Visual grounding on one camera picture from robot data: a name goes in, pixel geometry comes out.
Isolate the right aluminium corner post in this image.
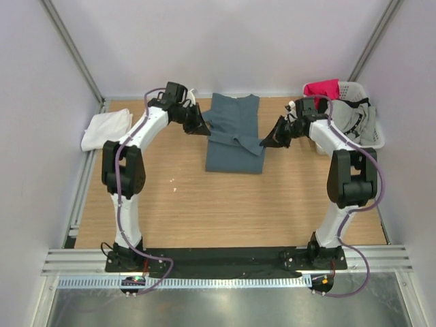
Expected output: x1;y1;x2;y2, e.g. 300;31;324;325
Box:
347;0;404;82

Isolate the grey t-shirt black trim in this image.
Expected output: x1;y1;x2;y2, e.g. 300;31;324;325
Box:
332;97;376;146

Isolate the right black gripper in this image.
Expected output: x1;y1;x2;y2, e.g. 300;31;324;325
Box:
260;116;304;150

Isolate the red t-shirt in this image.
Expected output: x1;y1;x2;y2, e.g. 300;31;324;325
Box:
303;79;340;99

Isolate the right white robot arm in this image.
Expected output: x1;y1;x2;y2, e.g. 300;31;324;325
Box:
260;97;378;270

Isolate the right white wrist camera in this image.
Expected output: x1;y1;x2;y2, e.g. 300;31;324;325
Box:
285;101;296;112

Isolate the blue-grey t-shirt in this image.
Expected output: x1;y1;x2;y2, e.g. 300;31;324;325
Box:
203;93;265;174

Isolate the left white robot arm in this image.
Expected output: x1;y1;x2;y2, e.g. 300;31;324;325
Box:
102;82;211;273

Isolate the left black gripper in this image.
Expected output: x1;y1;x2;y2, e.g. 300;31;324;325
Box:
173;103;211;137

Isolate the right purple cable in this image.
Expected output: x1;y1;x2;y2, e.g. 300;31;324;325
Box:
308;95;388;297

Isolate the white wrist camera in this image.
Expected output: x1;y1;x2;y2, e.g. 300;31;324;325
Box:
285;101;296;112
187;89;198;105

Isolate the white plastic laundry basket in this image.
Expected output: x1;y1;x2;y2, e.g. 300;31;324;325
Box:
302;79;385;149

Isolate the white slotted cable duct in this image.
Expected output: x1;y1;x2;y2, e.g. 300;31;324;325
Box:
57;275;312;290

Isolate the folded white t-shirt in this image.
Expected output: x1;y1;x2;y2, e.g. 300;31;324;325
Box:
80;108;133;152

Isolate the aluminium corner post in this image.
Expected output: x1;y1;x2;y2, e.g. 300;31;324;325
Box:
347;0;404;82
40;0;105;106

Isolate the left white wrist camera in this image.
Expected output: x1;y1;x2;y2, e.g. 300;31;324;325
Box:
187;89;198;105

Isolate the left aluminium corner post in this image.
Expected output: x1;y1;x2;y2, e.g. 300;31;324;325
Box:
40;0;105;106

